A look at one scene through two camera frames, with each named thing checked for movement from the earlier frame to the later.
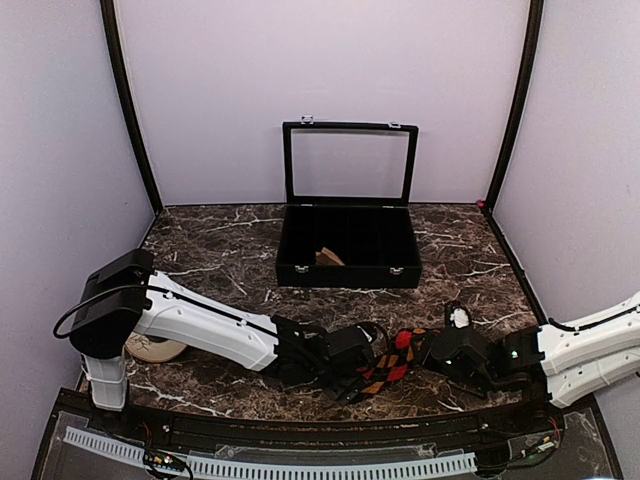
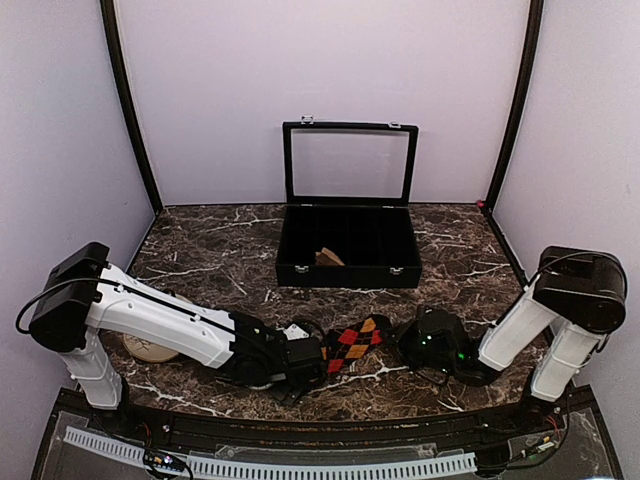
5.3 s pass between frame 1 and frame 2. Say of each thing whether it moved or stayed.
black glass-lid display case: stayed
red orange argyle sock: moved
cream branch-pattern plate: stayed
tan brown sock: stayed
